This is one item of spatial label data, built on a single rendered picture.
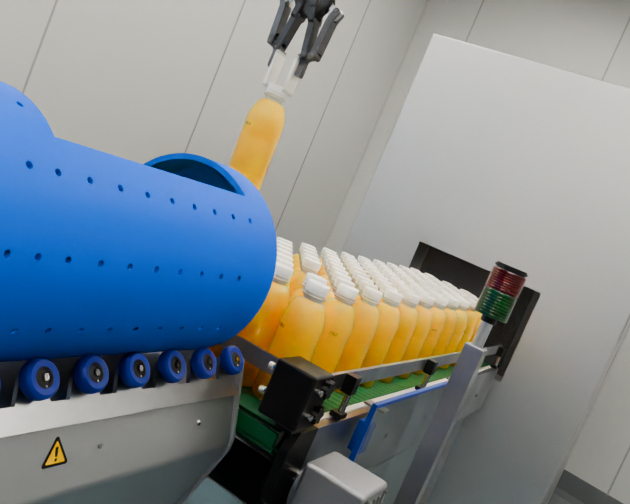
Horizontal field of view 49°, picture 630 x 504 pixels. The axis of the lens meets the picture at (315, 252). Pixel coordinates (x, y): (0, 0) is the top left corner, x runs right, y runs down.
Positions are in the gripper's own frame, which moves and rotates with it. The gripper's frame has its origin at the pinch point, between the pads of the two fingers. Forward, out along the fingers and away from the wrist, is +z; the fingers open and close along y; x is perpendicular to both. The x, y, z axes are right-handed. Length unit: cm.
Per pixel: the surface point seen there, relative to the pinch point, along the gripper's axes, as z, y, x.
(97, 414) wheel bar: 51, 25, -46
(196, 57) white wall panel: -26, -217, 230
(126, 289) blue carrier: 34, 27, -53
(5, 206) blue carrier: 28, 26, -70
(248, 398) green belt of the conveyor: 52, 25, -11
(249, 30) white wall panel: -58, -212, 262
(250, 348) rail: 45, 21, -11
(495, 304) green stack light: 24, 49, 17
